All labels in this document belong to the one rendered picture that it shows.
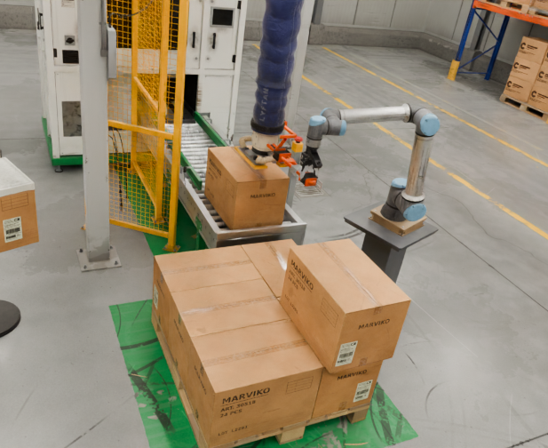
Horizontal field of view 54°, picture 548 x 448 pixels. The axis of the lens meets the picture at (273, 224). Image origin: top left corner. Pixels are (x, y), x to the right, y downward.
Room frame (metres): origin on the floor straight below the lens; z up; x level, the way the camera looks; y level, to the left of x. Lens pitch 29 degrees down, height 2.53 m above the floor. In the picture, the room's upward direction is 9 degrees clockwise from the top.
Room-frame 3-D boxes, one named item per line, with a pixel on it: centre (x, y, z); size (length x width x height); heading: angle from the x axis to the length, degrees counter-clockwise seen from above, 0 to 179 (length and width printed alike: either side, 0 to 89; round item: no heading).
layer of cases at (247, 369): (2.60, 0.00, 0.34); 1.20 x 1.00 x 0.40; 29
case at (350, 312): (2.43, -0.43, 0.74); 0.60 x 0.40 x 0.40; 30
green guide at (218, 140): (4.80, 0.57, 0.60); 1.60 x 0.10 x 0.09; 29
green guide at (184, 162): (4.54, 1.04, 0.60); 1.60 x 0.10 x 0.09; 29
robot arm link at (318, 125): (2.99, -0.16, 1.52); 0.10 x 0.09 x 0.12; 108
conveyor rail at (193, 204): (4.21, 0.92, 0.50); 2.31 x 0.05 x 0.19; 29
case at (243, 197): (3.66, 0.26, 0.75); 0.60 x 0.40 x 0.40; 30
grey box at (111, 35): (3.55, 1.23, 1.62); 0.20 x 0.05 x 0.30; 29
